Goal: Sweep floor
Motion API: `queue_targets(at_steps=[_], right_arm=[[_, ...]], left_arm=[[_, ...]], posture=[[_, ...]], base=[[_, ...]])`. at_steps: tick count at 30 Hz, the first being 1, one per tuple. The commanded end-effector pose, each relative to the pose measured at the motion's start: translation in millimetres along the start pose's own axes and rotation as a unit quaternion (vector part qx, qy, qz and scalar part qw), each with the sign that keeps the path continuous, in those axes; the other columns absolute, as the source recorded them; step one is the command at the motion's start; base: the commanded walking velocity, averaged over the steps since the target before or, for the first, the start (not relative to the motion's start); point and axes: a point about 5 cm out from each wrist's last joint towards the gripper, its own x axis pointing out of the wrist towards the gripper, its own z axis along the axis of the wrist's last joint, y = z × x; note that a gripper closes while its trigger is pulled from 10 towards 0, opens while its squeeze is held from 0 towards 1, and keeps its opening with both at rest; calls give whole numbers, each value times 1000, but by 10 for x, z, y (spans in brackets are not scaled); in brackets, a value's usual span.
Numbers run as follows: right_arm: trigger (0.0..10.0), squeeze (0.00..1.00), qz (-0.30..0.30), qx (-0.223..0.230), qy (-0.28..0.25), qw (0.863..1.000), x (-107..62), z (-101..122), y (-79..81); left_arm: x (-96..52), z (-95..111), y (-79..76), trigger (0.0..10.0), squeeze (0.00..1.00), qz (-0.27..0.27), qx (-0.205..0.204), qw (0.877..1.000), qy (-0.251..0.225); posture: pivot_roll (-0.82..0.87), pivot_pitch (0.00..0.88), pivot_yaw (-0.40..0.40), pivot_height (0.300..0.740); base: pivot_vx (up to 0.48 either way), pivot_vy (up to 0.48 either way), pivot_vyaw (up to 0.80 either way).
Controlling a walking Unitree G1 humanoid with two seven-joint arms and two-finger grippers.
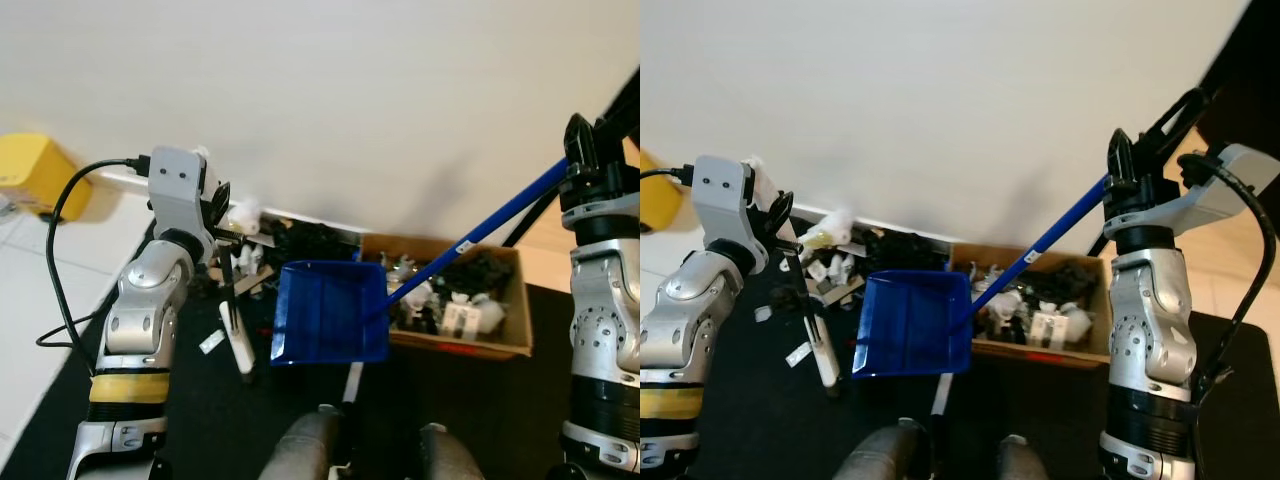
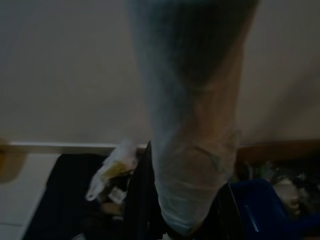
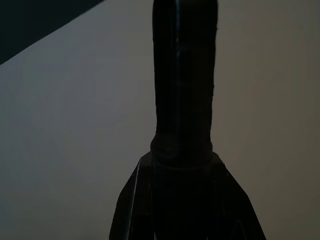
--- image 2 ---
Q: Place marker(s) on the crumpled clear plastic wrapper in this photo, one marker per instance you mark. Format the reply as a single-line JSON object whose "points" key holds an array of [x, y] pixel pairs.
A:
{"points": [[290, 195]]}

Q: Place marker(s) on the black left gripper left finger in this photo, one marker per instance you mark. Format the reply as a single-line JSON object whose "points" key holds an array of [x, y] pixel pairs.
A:
{"points": [[143, 200]]}

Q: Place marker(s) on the small white paper card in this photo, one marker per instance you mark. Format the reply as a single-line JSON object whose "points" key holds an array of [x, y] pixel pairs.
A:
{"points": [[117, 194]]}

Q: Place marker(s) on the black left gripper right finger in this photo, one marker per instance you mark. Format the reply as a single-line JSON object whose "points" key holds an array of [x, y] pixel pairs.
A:
{"points": [[225, 220]]}

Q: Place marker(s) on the white plastic bag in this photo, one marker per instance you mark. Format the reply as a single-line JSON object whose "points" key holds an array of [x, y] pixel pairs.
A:
{"points": [[110, 167]]}

